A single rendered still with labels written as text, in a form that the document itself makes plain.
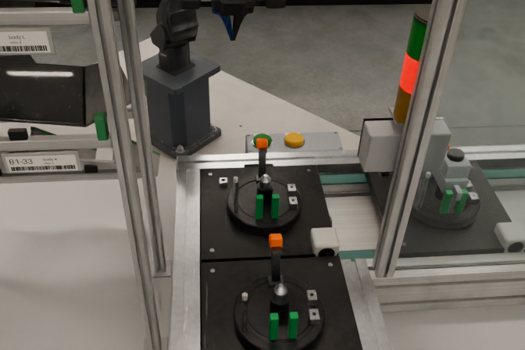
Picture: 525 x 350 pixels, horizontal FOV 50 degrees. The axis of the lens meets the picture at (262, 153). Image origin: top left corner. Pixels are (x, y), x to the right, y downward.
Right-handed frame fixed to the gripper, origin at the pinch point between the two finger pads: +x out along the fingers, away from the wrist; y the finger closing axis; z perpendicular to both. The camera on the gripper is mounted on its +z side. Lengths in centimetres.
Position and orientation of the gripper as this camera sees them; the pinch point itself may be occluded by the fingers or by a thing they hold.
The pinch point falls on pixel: (232, 23)
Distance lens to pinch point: 106.5
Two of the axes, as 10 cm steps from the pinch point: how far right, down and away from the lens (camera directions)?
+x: -0.3, 7.7, 6.3
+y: 10.0, -0.3, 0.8
